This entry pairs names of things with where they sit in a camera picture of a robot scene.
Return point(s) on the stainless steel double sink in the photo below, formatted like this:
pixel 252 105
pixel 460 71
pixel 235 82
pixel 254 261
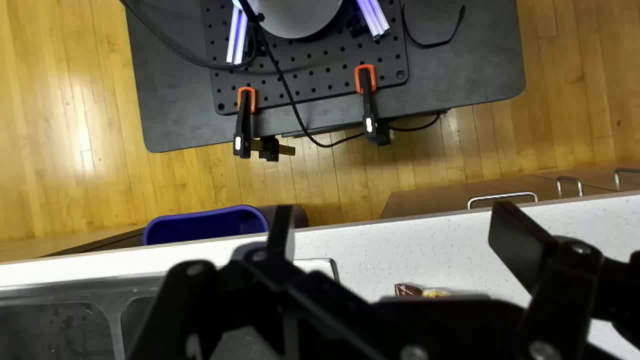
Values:
pixel 95 321

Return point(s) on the orange black clamp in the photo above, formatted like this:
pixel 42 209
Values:
pixel 245 121
pixel 365 80

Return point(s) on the silver cabinet drawer handle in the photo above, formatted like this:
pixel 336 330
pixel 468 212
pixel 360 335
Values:
pixel 487 198

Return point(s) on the left orange black clamp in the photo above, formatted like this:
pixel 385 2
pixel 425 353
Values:
pixel 245 121

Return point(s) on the right orange black clamp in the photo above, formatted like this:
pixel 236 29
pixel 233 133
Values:
pixel 365 80

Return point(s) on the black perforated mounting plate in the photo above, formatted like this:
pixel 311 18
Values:
pixel 321 67

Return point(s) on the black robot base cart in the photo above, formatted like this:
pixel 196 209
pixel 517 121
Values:
pixel 458 52

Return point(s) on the yellow red snack bag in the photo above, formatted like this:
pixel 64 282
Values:
pixel 411 291

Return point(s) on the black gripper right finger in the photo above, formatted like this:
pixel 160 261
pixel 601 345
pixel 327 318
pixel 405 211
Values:
pixel 570 284

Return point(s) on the blue plastic bin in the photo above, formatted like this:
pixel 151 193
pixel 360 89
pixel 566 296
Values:
pixel 218 222

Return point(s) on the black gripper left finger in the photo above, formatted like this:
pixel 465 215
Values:
pixel 296 315

